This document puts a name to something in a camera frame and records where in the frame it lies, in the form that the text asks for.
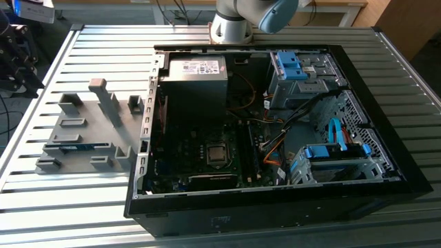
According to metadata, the blue SATA wire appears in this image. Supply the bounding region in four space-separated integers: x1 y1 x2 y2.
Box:
330 118 348 152

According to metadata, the black open PC case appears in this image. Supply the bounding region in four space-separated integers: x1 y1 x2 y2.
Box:
124 44 435 238

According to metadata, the green motherboard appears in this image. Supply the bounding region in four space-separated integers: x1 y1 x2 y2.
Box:
151 121 276 193

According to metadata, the black graphics card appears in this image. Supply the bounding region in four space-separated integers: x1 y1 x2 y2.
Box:
188 173 239 192

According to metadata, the brown wooden cabinet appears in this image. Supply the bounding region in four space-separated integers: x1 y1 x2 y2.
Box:
375 0 441 61

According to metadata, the grey parts rack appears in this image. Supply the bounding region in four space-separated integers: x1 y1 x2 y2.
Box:
35 77 146 175

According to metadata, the black wire bundle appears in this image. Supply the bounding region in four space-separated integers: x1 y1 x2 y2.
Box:
268 92 328 145

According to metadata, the CPU socket with silver CPU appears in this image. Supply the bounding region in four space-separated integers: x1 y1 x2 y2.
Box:
206 141 231 168

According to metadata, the grey power supply unit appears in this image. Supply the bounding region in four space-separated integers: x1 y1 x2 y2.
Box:
160 55 231 119

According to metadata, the blue plastic drive carrier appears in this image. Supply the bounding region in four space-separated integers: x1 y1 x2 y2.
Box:
276 51 308 80

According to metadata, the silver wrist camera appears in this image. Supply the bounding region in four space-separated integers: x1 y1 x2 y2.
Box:
14 0 56 24

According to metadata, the orange wire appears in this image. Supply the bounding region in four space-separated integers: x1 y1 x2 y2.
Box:
264 138 288 166

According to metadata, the wooden desk white frame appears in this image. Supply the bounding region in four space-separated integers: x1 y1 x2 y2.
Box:
299 0 368 28

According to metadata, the blue RAM stick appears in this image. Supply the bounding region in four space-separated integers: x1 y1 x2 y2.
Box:
44 143 112 155

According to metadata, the low metal disk bay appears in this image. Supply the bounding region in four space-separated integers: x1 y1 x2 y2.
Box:
290 144 394 184

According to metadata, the hard disk in blue carrier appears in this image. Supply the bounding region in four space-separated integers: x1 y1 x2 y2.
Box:
303 144 372 166

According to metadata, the tall metal drive cage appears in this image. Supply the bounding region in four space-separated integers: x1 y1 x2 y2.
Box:
268 51 350 111

